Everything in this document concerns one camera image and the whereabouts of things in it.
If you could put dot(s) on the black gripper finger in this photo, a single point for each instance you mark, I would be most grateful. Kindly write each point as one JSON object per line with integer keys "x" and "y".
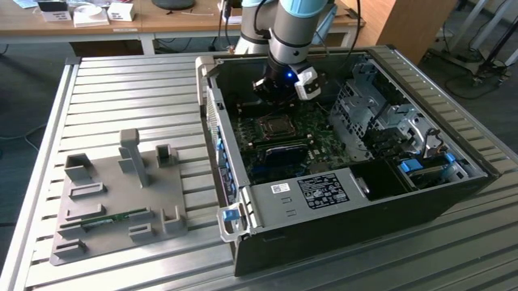
{"x": 288, "y": 98}
{"x": 267, "y": 94}

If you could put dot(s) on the silver CPU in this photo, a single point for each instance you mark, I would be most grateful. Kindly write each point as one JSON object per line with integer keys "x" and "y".
{"x": 278, "y": 125}

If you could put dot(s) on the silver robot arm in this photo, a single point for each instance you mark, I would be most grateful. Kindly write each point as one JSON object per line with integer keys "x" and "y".
{"x": 288, "y": 39}

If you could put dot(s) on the CPU socket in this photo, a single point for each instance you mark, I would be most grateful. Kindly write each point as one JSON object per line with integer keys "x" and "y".
{"x": 260, "y": 132}

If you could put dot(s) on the green motherboard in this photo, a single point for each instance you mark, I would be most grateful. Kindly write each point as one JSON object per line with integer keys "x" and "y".
{"x": 323, "y": 142}

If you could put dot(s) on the silver drive cage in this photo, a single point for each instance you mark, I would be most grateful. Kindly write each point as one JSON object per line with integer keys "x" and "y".
{"x": 355, "y": 112}

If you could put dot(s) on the black graphics card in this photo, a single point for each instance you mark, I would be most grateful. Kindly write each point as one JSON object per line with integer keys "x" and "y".
{"x": 283, "y": 156}

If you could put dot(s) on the wooden desk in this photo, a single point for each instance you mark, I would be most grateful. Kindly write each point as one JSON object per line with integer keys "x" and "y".
{"x": 161, "y": 21}

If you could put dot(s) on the dark round object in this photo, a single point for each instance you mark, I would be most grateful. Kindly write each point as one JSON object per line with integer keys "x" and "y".
{"x": 173, "y": 3}

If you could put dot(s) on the silver power supply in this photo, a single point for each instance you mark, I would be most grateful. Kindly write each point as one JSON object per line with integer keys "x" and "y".
{"x": 283, "y": 206}

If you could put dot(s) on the blue disk carrier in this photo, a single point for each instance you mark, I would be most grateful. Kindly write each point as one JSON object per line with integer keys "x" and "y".
{"x": 410, "y": 166}

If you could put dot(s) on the wooden cabinet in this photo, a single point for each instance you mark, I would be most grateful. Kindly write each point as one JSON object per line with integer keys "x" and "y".
{"x": 424, "y": 24}

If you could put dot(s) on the blue case latch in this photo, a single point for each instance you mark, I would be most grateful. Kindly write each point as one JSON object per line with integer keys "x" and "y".
{"x": 228, "y": 215}

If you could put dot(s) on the white labelled box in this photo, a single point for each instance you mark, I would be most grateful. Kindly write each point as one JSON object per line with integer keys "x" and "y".
{"x": 121, "y": 13}

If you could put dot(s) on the blue carrier tab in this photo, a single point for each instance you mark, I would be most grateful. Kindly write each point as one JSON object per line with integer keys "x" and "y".
{"x": 450, "y": 159}

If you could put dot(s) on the grey parts rack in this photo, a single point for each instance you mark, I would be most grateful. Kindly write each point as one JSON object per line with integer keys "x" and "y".
{"x": 121, "y": 194}

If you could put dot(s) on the black PC case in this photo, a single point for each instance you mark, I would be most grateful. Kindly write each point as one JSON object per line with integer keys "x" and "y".
{"x": 343, "y": 242}

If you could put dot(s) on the black wheeled stand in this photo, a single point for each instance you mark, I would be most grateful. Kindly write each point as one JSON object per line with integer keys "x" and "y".
{"x": 488, "y": 68}

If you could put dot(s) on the green RAM stick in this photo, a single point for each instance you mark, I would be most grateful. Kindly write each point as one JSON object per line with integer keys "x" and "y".
{"x": 117, "y": 217}

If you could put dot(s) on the white box black top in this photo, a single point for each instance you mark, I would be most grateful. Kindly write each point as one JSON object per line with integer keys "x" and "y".
{"x": 56, "y": 16}

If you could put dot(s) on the pale blue paper sheet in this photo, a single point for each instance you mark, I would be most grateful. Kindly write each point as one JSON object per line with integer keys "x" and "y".
{"x": 24, "y": 3}

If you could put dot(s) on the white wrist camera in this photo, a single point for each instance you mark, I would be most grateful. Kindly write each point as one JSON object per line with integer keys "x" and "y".
{"x": 310, "y": 74}

